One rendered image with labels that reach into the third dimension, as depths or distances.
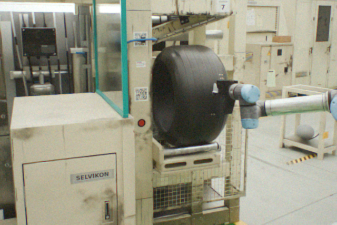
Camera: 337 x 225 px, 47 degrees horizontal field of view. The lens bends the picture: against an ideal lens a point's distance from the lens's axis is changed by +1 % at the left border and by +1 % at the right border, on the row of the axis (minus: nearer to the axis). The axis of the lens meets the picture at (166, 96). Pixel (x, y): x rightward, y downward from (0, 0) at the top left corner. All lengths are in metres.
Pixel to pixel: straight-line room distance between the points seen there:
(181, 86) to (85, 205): 0.83
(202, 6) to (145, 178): 1.09
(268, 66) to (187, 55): 4.87
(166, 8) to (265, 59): 4.56
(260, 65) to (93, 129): 5.54
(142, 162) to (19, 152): 0.97
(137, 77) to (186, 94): 0.28
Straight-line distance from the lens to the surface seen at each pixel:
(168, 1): 2.33
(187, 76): 1.94
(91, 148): 1.33
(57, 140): 1.31
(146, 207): 2.26
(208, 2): 2.43
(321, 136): 4.83
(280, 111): 1.78
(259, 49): 6.63
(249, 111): 1.68
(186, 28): 2.52
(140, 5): 2.01
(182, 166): 2.12
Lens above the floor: 1.59
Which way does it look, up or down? 11 degrees down
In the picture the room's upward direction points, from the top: straight up
